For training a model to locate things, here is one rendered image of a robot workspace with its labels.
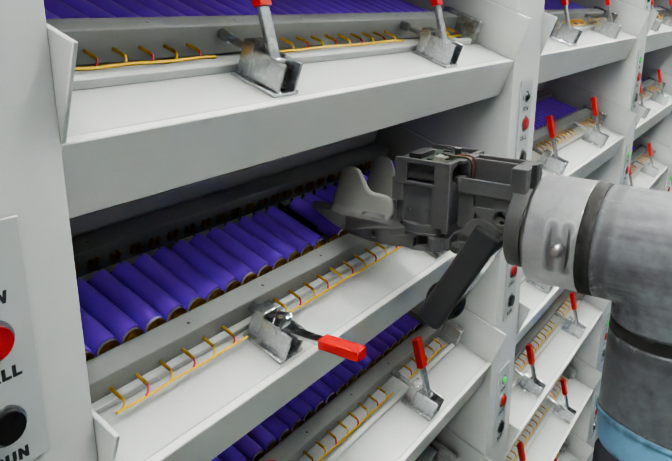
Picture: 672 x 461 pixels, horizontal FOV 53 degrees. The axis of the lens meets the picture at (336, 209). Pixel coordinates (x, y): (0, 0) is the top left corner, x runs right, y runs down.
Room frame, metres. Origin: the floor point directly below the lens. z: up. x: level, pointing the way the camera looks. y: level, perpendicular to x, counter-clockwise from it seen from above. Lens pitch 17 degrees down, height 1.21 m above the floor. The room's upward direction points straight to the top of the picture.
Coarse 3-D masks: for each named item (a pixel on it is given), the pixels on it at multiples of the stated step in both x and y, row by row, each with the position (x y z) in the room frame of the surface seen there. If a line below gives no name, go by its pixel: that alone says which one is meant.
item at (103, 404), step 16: (368, 256) 0.63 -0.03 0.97; (304, 288) 0.55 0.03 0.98; (288, 304) 0.53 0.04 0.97; (224, 336) 0.46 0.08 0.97; (192, 352) 0.44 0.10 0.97; (160, 368) 0.41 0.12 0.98; (176, 368) 0.42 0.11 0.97; (128, 384) 0.39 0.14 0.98; (144, 384) 0.40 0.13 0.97; (112, 400) 0.38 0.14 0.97
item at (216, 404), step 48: (336, 144) 0.80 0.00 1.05; (384, 144) 0.91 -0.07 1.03; (192, 192) 0.61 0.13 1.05; (336, 288) 0.57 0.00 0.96; (384, 288) 0.59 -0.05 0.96; (240, 336) 0.47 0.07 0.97; (336, 336) 0.51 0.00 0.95; (192, 384) 0.41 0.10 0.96; (240, 384) 0.43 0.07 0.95; (288, 384) 0.46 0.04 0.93; (96, 432) 0.31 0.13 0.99; (144, 432) 0.36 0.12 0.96; (192, 432) 0.37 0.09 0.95; (240, 432) 0.42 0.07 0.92
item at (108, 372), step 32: (320, 256) 0.57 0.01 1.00; (352, 256) 0.61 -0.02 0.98; (384, 256) 0.63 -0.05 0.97; (256, 288) 0.50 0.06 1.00; (288, 288) 0.53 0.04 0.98; (192, 320) 0.44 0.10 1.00; (224, 320) 0.46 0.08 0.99; (128, 352) 0.40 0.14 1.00; (160, 352) 0.41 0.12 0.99; (96, 384) 0.37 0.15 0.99
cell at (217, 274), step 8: (184, 240) 0.55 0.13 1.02; (176, 248) 0.54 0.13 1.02; (184, 248) 0.54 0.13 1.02; (192, 248) 0.54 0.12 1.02; (184, 256) 0.53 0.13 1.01; (192, 256) 0.53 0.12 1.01; (200, 256) 0.53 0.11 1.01; (192, 264) 0.53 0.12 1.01; (200, 264) 0.52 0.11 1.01; (208, 264) 0.52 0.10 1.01; (216, 264) 0.53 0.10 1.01; (208, 272) 0.52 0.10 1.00; (216, 272) 0.52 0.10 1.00; (224, 272) 0.52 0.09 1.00; (216, 280) 0.51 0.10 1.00; (224, 280) 0.51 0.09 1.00; (232, 280) 0.51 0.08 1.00; (224, 288) 0.51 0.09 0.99
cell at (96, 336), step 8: (80, 312) 0.43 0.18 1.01; (88, 320) 0.42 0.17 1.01; (88, 328) 0.41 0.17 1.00; (96, 328) 0.42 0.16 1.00; (104, 328) 0.42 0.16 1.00; (88, 336) 0.41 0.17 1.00; (96, 336) 0.41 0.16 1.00; (104, 336) 0.41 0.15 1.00; (112, 336) 0.41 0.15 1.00; (88, 344) 0.41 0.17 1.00; (96, 344) 0.41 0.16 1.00; (104, 344) 0.41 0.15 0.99; (96, 352) 0.40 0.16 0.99
